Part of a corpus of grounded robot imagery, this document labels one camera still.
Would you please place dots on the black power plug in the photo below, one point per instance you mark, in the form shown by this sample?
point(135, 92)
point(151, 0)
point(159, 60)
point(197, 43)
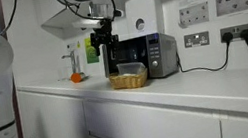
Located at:
point(227, 37)
point(246, 34)

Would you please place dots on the white wrist mount plate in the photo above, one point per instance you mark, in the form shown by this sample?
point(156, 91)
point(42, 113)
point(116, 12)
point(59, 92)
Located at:
point(89, 23)

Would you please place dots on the silver wall socket with plugs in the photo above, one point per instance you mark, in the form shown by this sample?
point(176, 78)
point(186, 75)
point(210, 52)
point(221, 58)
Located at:
point(236, 29)

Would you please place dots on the chrome sink faucet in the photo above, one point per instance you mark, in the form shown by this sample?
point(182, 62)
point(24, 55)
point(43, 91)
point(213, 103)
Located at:
point(73, 60)

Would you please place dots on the wide white cabinet drawer front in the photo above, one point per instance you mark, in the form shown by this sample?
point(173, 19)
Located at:
point(153, 125)

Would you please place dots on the white wall water heater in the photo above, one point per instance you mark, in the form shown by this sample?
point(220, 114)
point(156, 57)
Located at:
point(145, 11)

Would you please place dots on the clear drinking glass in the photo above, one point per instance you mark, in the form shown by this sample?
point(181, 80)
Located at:
point(63, 74)

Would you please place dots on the white cabinet door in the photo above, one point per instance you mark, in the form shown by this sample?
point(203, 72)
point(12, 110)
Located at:
point(55, 124)

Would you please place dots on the small yellow warning sticker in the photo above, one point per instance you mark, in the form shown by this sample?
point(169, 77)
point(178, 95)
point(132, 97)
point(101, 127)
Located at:
point(78, 44)

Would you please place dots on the green wall sticker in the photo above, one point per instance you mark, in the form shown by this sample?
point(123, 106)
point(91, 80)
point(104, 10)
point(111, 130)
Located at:
point(90, 56)

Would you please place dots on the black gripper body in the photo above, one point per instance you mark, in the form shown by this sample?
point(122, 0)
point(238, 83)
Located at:
point(104, 35)

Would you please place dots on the clear plastic food container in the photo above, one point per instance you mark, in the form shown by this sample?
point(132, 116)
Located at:
point(130, 68)

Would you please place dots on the white wall shelf unit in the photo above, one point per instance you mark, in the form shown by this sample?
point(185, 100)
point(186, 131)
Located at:
point(59, 24)

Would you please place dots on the silver wall socket without plugs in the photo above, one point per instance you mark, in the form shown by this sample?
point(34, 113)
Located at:
point(196, 39)

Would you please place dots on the silver black microwave oven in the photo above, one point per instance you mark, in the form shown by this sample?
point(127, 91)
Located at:
point(165, 55)

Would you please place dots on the woven wicker basket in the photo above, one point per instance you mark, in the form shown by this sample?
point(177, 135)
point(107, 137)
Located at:
point(128, 81)

